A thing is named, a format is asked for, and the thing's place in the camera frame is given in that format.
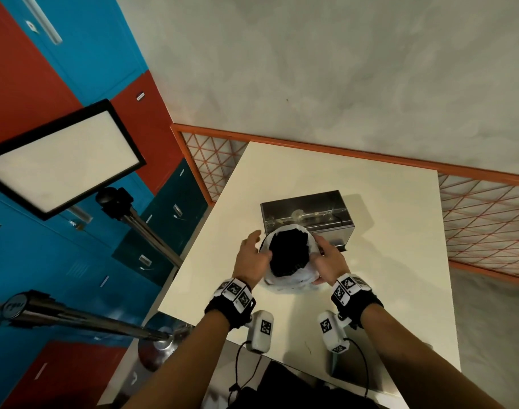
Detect person's right hand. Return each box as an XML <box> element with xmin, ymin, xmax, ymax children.
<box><xmin>312</xmin><ymin>235</ymin><xmax>352</xmax><ymax>287</ymax></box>

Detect person's left hand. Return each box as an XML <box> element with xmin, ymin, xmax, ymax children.
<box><xmin>232</xmin><ymin>230</ymin><xmax>272</xmax><ymax>290</ymax></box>

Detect white plastic bag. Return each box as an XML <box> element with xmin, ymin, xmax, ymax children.
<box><xmin>259</xmin><ymin>224</ymin><xmax>322</xmax><ymax>294</ymax></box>

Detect person's left forearm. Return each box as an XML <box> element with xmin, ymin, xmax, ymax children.
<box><xmin>122</xmin><ymin>310</ymin><xmax>231</xmax><ymax>409</ymax></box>

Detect person's right forearm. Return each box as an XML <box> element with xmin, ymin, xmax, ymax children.
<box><xmin>360</xmin><ymin>303</ymin><xmax>505</xmax><ymax>409</ymax></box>

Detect black contents of bag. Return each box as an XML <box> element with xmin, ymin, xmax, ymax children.
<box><xmin>269</xmin><ymin>229</ymin><xmax>311</xmax><ymax>277</ymax></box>

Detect stainless steel box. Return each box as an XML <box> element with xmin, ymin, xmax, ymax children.
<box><xmin>260</xmin><ymin>190</ymin><xmax>356</xmax><ymax>252</ymax></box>

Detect metal light stand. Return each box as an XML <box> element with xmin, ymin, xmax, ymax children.
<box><xmin>95</xmin><ymin>187</ymin><xmax>184</xmax><ymax>269</ymax></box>

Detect person's black clothing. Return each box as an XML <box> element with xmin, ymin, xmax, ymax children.
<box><xmin>226</xmin><ymin>360</ymin><xmax>390</xmax><ymax>409</ymax></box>

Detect orange mesh railing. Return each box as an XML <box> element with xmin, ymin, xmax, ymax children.
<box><xmin>170</xmin><ymin>124</ymin><xmax>519</xmax><ymax>289</ymax></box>

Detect black framed light panel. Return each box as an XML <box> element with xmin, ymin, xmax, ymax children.
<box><xmin>0</xmin><ymin>99</ymin><xmax>147</xmax><ymax>221</ymax></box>

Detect blue and red lockers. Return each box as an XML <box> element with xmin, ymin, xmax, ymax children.
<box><xmin>0</xmin><ymin>0</ymin><xmax>210</xmax><ymax>409</ymax></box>

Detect black marker wrist strap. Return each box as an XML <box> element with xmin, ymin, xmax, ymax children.
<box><xmin>331</xmin><ymin>273</ymin><xmax>384</xmax><ymax>329</ymax></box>
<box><xmin>204</xmin><ymin>277</ymin><xmax>257</xmax><ymax>331</ymax></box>

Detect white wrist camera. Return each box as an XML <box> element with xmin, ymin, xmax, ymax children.
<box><xmin>318</xmin><ymin>310</ymin><xmax>351</xmax><ymax>354</ymax></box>
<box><xmin>245</xmin><ymin>310</ymin><xmax>275</xmax><ymax>354</ymax></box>

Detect black camera cable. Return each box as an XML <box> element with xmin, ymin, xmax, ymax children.
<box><xmin>227</xmin><ymin>341</ymin><xmax>264</xmax><ymax>406</ymax></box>
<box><xmin>346</xmin><ymin>336</ymin><xmax>370</xmax><ymax>399</ymax></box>

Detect chrome stanchion post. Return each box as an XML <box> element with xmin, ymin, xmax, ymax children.
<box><xmin>0</xmin><ymin>290</ymin><xmax>193</xmax><ymax>373</ymax></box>

